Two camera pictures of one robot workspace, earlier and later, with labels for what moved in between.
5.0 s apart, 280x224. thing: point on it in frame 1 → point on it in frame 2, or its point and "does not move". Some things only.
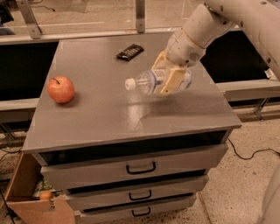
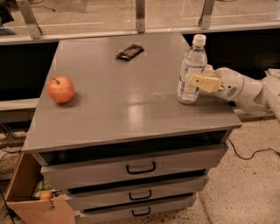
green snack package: [43, 185] does not move
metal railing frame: [36, 34] does not move
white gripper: [184, 50] → [229, 82]
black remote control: [130, 52] does not move
